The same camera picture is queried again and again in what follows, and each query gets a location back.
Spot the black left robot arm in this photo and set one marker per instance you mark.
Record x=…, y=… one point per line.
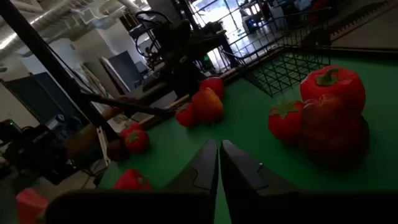
x=183, y=62

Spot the red bell pepper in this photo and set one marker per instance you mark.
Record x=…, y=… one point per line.
x=130, y=180
x=342, y=90

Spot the red apple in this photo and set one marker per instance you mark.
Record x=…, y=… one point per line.
x=332, y=133
x=206, y=105

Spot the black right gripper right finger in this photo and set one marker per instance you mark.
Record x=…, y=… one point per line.
x=242, y=180

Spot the large red tomato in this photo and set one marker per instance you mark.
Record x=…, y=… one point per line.
x=214, y=85

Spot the black frame post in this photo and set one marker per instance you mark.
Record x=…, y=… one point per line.
x=46, y=56

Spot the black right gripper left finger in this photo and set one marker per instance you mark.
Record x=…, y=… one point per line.
x=199, y=174

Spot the small red tomato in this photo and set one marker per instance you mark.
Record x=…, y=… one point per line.
x=186, y=116

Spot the red plastic object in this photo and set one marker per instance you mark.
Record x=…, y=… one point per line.
x=29, y=205

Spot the dark blue panel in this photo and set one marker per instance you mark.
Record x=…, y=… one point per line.
x=124, y=71

